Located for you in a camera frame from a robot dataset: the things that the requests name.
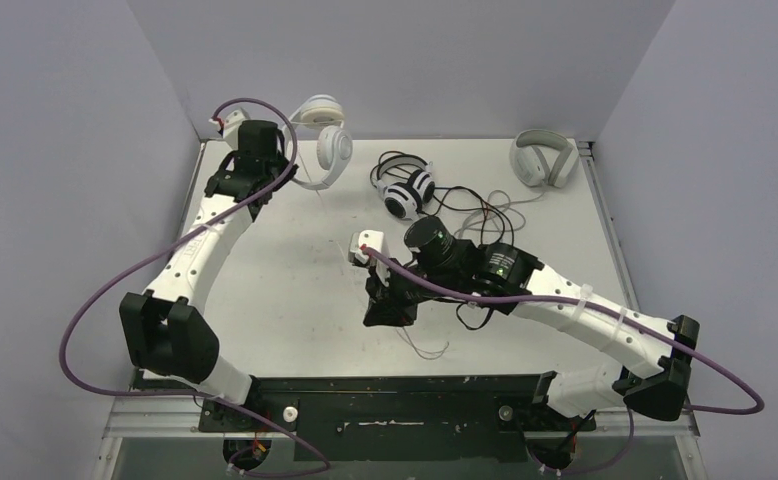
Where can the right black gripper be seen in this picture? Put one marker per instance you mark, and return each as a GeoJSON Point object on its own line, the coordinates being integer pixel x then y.
{"type": "Point", "coordinates": [388, 294]}

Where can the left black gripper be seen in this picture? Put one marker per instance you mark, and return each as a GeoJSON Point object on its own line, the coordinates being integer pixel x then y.
{"type": "Point", "coordinates": [288, 176]}

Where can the white wired headphones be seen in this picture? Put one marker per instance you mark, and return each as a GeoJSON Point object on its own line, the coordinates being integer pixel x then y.
{"type": "Point", "coordinates": [326, 142]}

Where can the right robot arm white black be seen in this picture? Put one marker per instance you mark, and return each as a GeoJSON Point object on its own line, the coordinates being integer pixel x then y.
{"type": "Point", "coordinates": [652, 356]}

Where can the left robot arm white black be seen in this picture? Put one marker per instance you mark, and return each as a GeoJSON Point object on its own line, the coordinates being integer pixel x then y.
{"type": "Point", "coordinates": [164, 327]}

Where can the black and white headphones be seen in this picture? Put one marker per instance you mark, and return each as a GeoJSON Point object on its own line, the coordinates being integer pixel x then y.
{"type": "Point", "coordinates": [429, 240]}

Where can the grey white over-ear headphones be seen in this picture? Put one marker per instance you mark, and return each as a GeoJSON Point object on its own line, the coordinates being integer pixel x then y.
{"type": "Point", "coordinates": [541, 160]}

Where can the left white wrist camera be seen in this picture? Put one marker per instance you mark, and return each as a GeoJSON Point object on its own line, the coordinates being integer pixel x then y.
{"type": "Point", "coordinates": [228, 127]}

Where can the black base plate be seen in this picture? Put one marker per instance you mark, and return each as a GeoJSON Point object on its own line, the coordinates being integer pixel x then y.
{"type": "Point", "coordinates": [441, 418]}

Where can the aluminium rail frame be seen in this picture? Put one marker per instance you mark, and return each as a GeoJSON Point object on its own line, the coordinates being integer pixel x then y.
{"type": "Point", "coordinates": [287, 304]}

